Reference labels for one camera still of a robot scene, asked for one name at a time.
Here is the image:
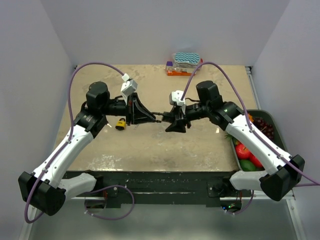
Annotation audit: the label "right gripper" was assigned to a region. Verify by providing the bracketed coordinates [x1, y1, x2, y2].
[165, 102, 211, 133]

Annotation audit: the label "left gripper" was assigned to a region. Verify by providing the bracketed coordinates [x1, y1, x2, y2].
[101, 92, 156, 126]

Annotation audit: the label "yellow padlock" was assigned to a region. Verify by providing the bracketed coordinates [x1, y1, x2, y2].
[115, 117, 127, 131]

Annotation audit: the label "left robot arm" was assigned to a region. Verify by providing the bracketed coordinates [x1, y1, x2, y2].
[18, 79, 156, 216]

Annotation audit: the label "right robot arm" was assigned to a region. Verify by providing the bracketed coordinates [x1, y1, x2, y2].
[162, 80, 305, 201]

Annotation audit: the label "green plastic leaves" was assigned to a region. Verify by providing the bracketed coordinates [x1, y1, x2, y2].
[224, 133, 238, 145]

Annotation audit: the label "orange box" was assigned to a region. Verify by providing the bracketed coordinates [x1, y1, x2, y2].
[165, 61, 196, 76]

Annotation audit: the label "blue zigzag sponge pack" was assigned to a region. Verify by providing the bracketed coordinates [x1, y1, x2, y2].
[173, 52, 202, 68]

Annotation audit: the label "red apple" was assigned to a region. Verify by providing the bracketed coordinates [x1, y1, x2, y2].
[249, 154, 263, 168]
[235, 143, 251, 160]

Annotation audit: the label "orange spiky fruit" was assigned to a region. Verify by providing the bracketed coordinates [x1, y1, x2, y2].
[247, 113, 254, 123]

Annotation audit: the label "green mango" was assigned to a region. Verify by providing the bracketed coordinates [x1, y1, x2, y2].
[239, 159, 257, 172]

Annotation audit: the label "dark grapes bunch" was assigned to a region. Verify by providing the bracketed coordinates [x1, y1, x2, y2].
[253, 117, 275, 140]

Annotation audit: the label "grey fruit tray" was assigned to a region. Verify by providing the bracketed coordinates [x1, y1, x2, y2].
[226, 109, 290, 175]

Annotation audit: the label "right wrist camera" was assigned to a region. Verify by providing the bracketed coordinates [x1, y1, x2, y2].
[169, 90, 186, 114]

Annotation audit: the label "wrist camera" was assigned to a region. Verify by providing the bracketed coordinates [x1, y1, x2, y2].
[169, 90, 186, 114]
[120, 73, 138, 98]

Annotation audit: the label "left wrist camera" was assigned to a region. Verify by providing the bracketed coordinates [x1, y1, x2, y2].
[120, 73, 138, 98]

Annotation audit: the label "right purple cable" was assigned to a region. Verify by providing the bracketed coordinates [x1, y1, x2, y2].
[182, 61, 320, 215]

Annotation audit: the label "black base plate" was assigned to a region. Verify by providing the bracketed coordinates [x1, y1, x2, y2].
[62, 169, 252, 209]

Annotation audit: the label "aluminium rail frame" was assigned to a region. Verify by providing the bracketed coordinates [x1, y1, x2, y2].
[17, 64, 307, 240]

